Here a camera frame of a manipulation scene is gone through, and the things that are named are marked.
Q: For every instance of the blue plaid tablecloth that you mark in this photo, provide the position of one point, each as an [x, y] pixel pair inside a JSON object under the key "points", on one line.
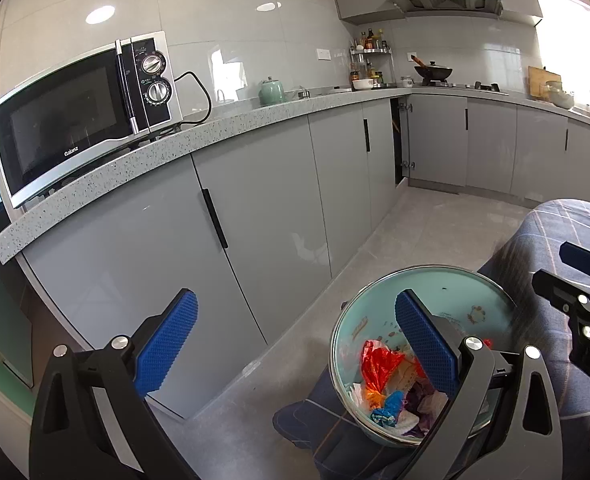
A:
{"points": [[340, 450]]}

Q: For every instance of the black wok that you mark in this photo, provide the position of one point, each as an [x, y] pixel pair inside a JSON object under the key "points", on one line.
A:
{"points": [[432, 71]]}

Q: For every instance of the white wall socket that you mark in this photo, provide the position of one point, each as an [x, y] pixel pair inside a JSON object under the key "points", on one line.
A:
{"points": [[324, 55]]}

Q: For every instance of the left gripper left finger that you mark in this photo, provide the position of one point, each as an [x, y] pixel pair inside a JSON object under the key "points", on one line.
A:
{"points": [[91, 419]]}

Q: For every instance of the white bowl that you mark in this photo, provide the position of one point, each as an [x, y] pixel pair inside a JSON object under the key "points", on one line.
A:
{"points": [[363, 84]]}

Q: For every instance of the silver black microwave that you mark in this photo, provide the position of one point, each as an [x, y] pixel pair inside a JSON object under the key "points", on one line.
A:
{"points": [[62, 119]]}

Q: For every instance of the metal spice rack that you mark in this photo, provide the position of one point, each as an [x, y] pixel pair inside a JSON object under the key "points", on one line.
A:
{"points": [[371, 58]]}

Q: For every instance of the blue snack wrapper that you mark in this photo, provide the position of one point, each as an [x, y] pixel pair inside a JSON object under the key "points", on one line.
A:
{"points": [[388, 414]]}

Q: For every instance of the wooden cutting board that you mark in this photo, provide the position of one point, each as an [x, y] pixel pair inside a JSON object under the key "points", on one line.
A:
{"points": [[538, 82]]}

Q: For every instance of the grey lower cabinets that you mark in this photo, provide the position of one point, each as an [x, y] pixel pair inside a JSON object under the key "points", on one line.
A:
{"points": [[256, 213]]}

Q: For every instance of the gas stove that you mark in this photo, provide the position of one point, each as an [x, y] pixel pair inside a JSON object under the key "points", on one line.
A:
{"points": [[478, 86]]}

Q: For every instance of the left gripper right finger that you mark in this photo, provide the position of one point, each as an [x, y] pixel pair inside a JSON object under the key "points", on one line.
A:
{"points": [[501, 419]]}

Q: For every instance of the steel pot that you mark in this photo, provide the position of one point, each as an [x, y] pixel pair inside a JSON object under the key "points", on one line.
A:
{"points": [[558, 96]]}

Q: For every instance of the green ceramic teapot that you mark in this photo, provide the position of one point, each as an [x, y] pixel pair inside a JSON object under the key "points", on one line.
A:
{"points": [[271, 92]]}

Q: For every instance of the purple snack wrapper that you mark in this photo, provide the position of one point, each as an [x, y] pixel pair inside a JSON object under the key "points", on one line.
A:
{"points": [[427, 403]]}

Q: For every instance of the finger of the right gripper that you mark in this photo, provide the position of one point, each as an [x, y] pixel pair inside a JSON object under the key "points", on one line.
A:
{"points": [[560, 293], [575, 256]]}

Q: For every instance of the orange red plastic bag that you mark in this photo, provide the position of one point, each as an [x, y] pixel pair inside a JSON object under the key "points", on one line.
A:
{"points": [[377, 364]]}

